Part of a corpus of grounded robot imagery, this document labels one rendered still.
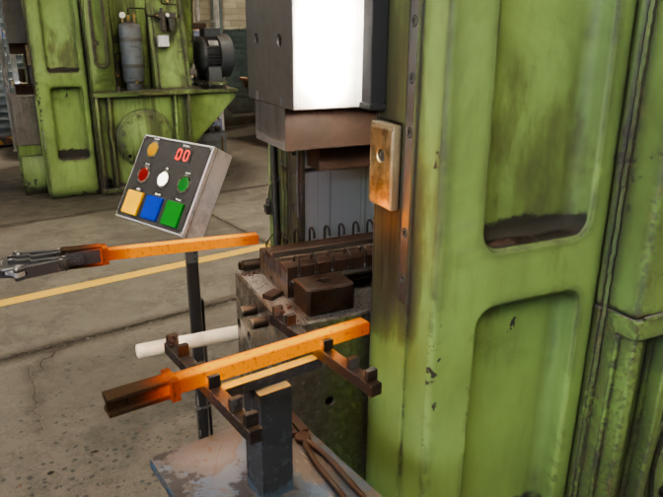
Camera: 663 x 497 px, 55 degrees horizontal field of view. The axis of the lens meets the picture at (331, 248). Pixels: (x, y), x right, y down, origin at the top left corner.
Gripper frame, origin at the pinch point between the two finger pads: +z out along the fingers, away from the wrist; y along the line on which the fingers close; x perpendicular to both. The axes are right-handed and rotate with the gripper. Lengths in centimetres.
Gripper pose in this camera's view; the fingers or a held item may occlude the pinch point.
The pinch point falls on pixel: (83, 255)
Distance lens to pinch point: 148.1
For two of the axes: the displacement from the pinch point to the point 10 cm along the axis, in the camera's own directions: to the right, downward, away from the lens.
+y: 4.3, 3.0, -8.5
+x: 0.0, -9.4, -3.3
